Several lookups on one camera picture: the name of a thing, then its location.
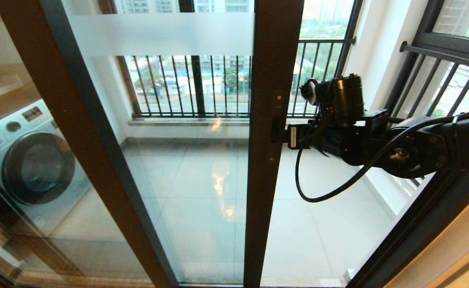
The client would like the grey front-load washing machine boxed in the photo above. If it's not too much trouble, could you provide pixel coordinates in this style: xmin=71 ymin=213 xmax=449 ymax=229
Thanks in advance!
xmin=0 ymin=99 xmax=92 ymax=240

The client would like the brown framed fixed glass door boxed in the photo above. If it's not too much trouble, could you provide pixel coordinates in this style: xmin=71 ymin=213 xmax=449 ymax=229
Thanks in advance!
xmin=0 ymin=0 xmax=179 ymax=288

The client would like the short grey stone window sill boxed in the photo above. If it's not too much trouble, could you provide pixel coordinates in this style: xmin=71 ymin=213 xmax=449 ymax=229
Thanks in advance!
xmin=362 ymin=172 xmax=419 ymax=218

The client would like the long grey stone window sill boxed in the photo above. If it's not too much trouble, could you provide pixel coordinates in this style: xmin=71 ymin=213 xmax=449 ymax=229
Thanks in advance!
xmin=128 ymin=117 xmax=319 ymax=128

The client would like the sliding glass door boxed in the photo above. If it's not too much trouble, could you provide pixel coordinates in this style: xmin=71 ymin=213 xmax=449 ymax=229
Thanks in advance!
xmin=0 ymin=0 xmax=305 ymax=288

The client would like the wide black window railing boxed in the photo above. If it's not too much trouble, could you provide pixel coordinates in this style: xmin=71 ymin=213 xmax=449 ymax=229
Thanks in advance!
xmin=116 ymin=37 xmax=357 ymax=119

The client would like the narrow black window railing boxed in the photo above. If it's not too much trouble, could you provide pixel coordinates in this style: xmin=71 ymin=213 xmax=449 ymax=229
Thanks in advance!
xmin=378 ymin=40 xmax=469 ymax=188

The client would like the dark door frame with track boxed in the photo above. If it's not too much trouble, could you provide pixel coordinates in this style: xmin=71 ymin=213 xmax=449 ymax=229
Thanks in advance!
xmin=345 ymin=168 xmax=469 ymax=288

